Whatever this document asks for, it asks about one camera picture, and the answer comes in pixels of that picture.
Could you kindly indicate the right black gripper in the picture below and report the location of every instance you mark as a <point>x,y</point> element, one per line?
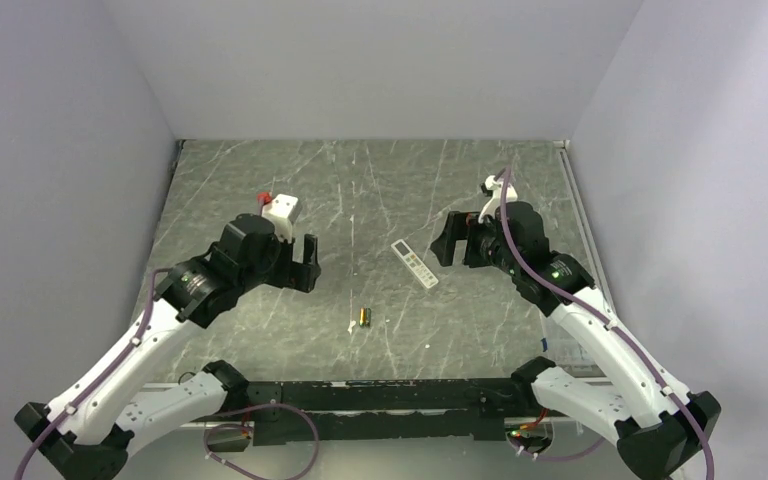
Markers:
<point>456,229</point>

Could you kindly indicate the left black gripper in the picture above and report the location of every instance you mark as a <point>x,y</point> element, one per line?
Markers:
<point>296,274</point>

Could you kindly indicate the white remote control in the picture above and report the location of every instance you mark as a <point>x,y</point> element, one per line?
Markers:
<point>414,264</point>

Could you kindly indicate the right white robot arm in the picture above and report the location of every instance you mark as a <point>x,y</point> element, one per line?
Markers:
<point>653,419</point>

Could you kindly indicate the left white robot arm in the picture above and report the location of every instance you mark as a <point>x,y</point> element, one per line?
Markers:
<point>92,429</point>

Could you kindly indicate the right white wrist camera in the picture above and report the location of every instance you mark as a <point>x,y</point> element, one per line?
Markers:
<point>492,189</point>

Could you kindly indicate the aluminium rail right edge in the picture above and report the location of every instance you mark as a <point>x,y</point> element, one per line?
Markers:
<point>599,273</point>

